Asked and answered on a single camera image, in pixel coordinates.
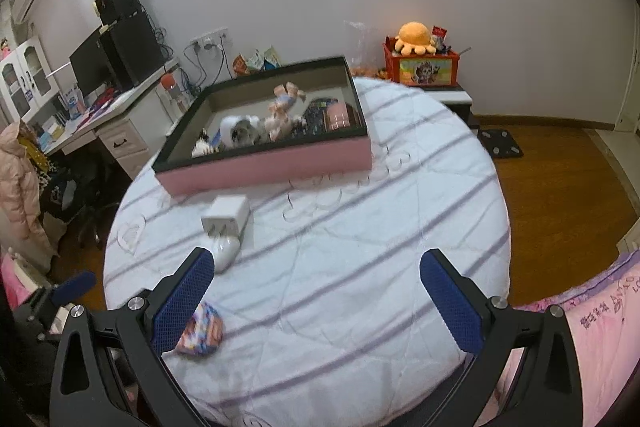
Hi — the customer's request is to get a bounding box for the white desk with drawers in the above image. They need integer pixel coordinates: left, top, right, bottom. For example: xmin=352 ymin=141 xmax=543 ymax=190
xmin=30 ymin=57 xmax=181 ymax=180

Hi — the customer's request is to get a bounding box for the clear plastic bag of oranges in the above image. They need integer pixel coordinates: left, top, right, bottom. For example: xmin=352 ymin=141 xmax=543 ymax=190
xmin=342 ymin=21 xmax=386 ymax=80

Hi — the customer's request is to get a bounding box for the pink small case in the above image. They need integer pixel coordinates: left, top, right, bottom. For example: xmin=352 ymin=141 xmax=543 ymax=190
xmin=324 ymin=103 xmax=354 ymax=130

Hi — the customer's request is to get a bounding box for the black box on tower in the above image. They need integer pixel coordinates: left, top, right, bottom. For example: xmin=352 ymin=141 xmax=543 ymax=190
xmin=95 ymin=0 xmax=144 ymax=26

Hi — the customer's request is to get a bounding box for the colourful small packet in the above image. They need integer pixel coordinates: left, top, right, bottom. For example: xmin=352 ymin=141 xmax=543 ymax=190
xmin=175 ymin=300 xmax=226 ymax=358

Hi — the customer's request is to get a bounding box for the black power cable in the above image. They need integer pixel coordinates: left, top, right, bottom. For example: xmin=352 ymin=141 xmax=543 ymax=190
xmin=182 ymin=44 xmax=208 ymax=88

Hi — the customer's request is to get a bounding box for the black computer tower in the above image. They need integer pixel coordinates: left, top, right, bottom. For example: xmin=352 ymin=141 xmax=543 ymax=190
xmin=98 ymin=12 xmax=166 ymax=90

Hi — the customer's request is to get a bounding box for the clear bottle with orange cap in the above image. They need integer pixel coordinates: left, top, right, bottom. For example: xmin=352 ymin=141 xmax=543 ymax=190
xmin=159 ymin=72 xmax=184 ymax=113

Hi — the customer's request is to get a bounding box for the pink plush doll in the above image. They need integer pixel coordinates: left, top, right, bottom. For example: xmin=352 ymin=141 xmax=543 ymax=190
xmin=265 ymin=82 xmax=309 ymax=143

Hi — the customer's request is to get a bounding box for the white charger plug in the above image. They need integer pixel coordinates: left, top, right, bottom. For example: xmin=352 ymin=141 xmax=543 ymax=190
xmin=201 ymin=195 xmax=251 ymax=238

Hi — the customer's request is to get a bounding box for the red printed storage box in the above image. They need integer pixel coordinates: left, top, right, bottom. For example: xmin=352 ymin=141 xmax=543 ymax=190
xmin=383 ymin=36 xmax=460 ymax=89

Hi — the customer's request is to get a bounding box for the black computer monitor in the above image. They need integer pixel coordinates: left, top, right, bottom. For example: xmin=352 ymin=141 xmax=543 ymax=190
xmin=69 ymin=29 xmax=109 ymax=98

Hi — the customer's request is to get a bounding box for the white earbud case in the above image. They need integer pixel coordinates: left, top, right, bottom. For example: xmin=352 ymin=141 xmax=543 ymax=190
xmin=210 ymin=234 xmax=242 ymax=274

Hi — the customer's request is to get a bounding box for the pink box with dark rim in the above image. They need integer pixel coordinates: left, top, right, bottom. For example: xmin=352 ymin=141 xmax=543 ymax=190
xmin=151 ymin=55 xmax=374 ymax=198

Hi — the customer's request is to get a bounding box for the white glass-door cabinet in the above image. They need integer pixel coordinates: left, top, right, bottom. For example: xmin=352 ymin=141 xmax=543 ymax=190
xmin=0 ymin=34 xmax=61 ymax=128

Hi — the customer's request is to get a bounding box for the white wall socket strip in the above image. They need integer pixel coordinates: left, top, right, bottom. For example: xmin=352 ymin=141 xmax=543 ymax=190
xmin=190 ymin=27 xmax=230 ymax=50

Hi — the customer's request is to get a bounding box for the dark patterned pouch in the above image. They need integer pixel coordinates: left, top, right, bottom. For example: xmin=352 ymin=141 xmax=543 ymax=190
xmin=302 ymin=99 xmax=332 ymax=136

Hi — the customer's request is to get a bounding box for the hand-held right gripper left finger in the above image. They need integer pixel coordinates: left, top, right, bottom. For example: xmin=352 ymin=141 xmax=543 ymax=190
xmin=48 ymin=247 xmax=216 ymax=427

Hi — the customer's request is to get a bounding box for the black square base plate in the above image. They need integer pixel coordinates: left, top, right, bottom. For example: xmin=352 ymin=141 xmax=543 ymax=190
xmin=477 ymin=129 xmax=525 ymax=160

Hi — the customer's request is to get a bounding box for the orange octopus plush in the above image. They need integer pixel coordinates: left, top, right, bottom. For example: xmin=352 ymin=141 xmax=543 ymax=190
xmin=392 ymin=22 xmax=436 ymax=54

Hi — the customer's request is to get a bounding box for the black and white small toy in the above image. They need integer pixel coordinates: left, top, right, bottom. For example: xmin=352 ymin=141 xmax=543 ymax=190
xmin=192 ymin=129 xmax=224 ymax=158

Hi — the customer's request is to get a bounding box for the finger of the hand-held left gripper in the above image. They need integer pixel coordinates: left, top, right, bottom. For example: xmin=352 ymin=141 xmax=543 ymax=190
xmin=49 ymin=271 xmax=97 ymax=309

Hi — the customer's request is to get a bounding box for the pink padded jacket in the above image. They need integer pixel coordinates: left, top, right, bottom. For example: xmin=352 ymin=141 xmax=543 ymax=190
xmin=0 ymin=119 xmax=56 ymax=258

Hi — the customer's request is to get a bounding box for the black low cabinet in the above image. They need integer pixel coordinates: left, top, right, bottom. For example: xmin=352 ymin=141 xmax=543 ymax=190
xmin=425 ymin=84 xmax=481 ymax=130

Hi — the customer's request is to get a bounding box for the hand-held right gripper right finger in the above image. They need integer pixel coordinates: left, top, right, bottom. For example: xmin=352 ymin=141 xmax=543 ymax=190
xmin=419 ymin=248 xmax=586 ymax=427

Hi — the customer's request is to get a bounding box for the pink printed blanket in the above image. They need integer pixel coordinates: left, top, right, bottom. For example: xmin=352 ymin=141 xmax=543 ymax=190
xmin=475 ymin=249 xmax=640 ymax=427

